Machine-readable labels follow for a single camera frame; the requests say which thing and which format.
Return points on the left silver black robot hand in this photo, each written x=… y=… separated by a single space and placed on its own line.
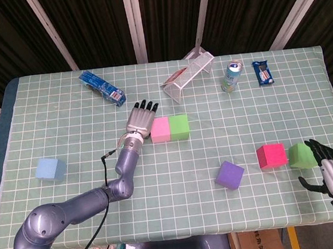
x=140 y=120

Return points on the pink foam cube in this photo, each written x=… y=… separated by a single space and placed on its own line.
x=160 y=129

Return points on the green foam cube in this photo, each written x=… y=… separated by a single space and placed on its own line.
x=179 y=126
x=301 y=155

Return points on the red foam cube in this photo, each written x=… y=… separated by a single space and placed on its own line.
x=272 y=156

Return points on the purple foam cube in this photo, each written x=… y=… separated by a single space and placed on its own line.
x=229 y=175

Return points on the long blue cookie box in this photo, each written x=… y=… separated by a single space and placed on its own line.
x=103 y=89

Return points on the red card in basket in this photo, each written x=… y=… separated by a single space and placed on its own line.
x=176 y=76

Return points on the yellow bar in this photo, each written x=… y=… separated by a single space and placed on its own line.
x=293 y=240

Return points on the green checked tablecloth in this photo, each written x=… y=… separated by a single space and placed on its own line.
x=180 y=195

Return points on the green white drink can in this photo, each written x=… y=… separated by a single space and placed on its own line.
x=232 y=78

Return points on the light blue foam cube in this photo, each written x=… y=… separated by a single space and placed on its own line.
x=50 y=170

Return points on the brown cardboard box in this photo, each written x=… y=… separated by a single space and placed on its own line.
x=258 y=244

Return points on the black pleated curtain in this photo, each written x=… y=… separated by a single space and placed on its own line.
x=92 y=24

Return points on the dark blue cookie packet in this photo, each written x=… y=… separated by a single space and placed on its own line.
x=263 y=73

